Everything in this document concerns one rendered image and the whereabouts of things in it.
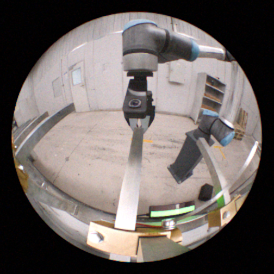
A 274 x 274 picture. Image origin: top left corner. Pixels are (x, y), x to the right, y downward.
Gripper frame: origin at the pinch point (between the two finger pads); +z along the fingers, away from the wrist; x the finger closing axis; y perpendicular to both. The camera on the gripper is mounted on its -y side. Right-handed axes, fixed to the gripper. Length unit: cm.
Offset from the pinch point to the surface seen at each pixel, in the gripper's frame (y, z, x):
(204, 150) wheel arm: -6.3, -0.2, -23.6
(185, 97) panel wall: 224, 28, -122
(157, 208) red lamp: -22.0, 11.5, -8.3
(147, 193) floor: -3, 83, -10
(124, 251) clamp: -30.3, -5.7, -1.0
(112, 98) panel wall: 234, 49, 104
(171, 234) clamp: -27.2, -4.9, -7.2
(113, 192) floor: -6, 82, 28
